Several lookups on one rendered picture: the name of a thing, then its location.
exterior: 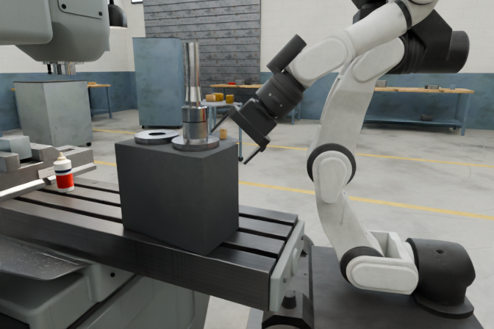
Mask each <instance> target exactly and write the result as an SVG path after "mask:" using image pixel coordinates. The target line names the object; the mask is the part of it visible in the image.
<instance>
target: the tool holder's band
mask: <svg viewBox="0 0 494 329"><path fill-rule="evenodd" d="M182 112H183V113H203V112H207V106H205V105H201V106H197V107H191V106H188V105H187V106H183V107H182Z"/></svg>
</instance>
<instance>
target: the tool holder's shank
mask: <svg viewBox="0 0 494 329"><path fill-rule="evenodd" d="M185 58H186V75H187V92H186V99H185V101H188V106H191V107H197V106H201V101H203V99H202V94H201V87H200V67H199V45H198V43H185Z"/></svg>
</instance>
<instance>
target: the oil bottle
mask: <svg viewBox="0 0 494 329"><path fill-rule="evenodd" d="M54 171H55V176H56V181H57V189H58V192H70V191H72V190H73V189H74V180H73V173H72V168H71V161H70V160H68V159H66V157H64V156H63V154H62V152H60V155H59V157H58V158H57V161H56V162H54Z"/></svg>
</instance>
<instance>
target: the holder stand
mask: <svg viewBox="0 0 494 329"><path fill-rule="evenodd" d="M115 158H116V166H117V173H118V187H119V194H120V202H121V215H122V223H123V227H124V228H127V229H129V230H131V231H135V232H138V233H140V234H143V235H146V236H150V237H152V238H154V239H158V240H160V241H163V242H166V243H168V244H171V245H174V246H177V247H180V248H183V249H185V250H189V251H191V252H194V253H197V254H199V255H202V256H207V255H208V254H209V253H211V252H212V251H213V250H214V249H216V247H217V246H219V245H220V244H221V243H222V242H223V241H224V240H226V239H227V238H228V237H229V236H231V235H232V234H233V233H234V232H235V231H236V230H237V229H238V228H239V172H238V144H237V143H233V142H223V141H219V137H216V136H213V135H208V140H205V141H201V142H187V141H184V140H183V136H179V132H177V131H173V130H151V131H142V132H139V133H136V134H135V135H134V138H133V139H130V140H124V141H121V142H116V143H115Z"/></svg>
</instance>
